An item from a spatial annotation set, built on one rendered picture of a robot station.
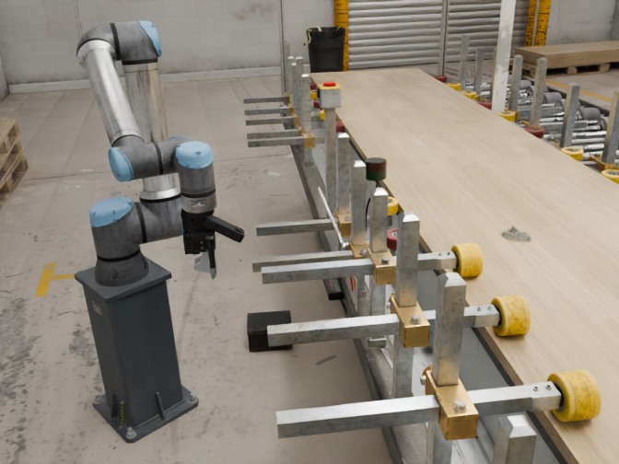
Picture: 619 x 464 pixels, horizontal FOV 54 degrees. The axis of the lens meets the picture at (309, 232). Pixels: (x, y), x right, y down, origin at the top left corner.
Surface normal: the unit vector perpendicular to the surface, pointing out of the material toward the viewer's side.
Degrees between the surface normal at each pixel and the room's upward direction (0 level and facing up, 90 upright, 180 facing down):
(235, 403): 0
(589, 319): 0
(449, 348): 90
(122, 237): 92
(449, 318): 90
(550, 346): 0
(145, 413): 90
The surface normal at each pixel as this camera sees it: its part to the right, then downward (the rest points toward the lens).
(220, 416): -0.03, -0.91
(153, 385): 0.69, 0.29
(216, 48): 0.23, 0.40
